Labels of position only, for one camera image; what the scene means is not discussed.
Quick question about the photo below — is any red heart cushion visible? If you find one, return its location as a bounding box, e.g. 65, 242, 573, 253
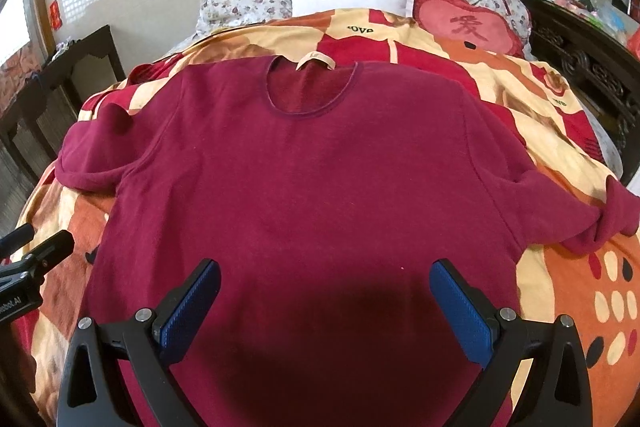
413, 0, 523, 57

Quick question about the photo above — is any red orange patchwork blanket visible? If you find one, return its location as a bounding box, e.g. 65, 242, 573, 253
14, 9, 639, 426

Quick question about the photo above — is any maroon short-sleeve shirt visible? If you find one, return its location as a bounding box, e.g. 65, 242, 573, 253
55, 56, 639, 426

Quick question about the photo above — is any dark carved wooden headboard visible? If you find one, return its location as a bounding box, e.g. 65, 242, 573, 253
521, 0, 639, 183

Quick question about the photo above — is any dark wooden chair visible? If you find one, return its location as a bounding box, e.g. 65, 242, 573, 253
0, 24, 127, 188

